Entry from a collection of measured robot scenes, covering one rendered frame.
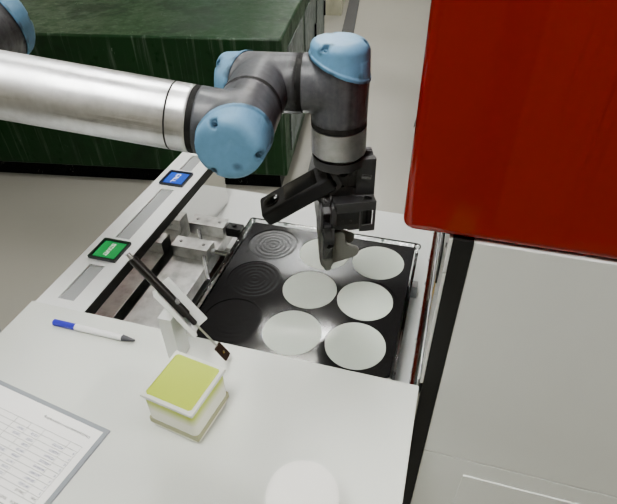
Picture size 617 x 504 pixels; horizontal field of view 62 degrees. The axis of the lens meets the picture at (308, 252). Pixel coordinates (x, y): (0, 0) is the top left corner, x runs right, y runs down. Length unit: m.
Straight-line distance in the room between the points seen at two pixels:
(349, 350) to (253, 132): 0.44
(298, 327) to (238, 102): 0.44
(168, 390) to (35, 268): 2.09
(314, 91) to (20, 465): 0.57
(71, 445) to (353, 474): 0.35
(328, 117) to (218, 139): 0.18
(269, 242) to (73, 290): 0.38
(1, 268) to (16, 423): 2.03
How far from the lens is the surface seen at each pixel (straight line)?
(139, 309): 0.98
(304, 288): 0.94
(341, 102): 0.65
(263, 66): 0.65
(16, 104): 0.64
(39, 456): 0.74
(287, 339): 0.86
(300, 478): 0.54
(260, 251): 1.03
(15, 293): 2.60
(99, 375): 0.79
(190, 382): 0.65
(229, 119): 0.53
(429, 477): 0.91
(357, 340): 0.86
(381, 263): 1.00
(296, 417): 0.69
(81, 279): 0.97
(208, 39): 2.62
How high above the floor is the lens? 1.54
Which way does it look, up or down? 39 degrees down
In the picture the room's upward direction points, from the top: 1 degrees counter-clockwise
